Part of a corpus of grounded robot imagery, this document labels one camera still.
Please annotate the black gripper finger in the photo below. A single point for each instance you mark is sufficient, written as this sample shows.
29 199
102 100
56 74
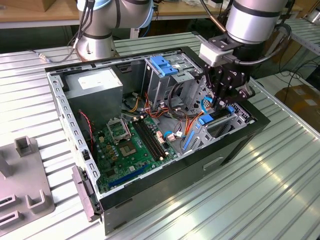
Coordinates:
246 93
209 77

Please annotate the hard disk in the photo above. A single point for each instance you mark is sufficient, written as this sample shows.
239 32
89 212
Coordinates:
206 119

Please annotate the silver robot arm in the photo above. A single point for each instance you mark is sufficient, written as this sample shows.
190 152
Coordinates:
250 22

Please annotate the grey metal disk bay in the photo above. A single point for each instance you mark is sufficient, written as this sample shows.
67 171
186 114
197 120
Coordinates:
240 120

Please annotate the blue plastic drive latch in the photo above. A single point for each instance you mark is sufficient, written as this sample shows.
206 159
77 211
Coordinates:
163 66

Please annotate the grey optical drive cage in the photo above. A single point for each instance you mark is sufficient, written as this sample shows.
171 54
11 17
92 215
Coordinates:
160 87

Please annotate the brown cardboard box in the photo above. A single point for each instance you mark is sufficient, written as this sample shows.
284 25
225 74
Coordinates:
300 100

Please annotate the black RAM slot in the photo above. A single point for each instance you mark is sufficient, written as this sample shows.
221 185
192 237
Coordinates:
146 140
153 137

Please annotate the metal slat side table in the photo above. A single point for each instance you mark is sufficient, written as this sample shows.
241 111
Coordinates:
307 37

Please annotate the green motherboard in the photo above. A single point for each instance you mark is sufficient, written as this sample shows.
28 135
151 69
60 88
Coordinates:
140 148

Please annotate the black open PC case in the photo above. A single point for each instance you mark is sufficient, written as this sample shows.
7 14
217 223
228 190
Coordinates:
175 180

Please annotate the CPU socket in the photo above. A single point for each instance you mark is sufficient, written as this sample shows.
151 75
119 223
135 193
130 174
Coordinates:
127 150

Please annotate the grey power supply unit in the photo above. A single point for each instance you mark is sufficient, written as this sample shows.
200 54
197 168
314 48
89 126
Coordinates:
95 100

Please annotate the blue expansion slot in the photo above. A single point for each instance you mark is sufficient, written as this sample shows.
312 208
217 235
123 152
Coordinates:
127 176

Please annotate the plain cardboard box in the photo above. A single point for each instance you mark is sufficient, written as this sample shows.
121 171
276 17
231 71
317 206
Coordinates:
57 5

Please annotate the grey case front bezel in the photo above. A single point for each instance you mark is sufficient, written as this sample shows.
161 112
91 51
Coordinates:
83 190

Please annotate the wooden workbench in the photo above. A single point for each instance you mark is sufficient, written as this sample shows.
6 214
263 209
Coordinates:
50 13

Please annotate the grey parts rack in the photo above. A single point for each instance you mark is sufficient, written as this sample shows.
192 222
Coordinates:
22 180

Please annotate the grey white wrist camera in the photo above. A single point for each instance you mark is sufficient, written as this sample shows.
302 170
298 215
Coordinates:
212 53

